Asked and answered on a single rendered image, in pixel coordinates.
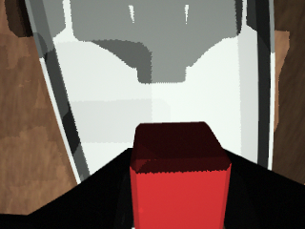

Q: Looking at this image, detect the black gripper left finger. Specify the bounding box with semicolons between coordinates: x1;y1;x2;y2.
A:
0;148;133;229

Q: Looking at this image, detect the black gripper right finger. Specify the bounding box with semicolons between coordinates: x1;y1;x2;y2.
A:
223;148;305;229

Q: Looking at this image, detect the red block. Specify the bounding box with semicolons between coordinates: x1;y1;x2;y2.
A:
130;121;232;229

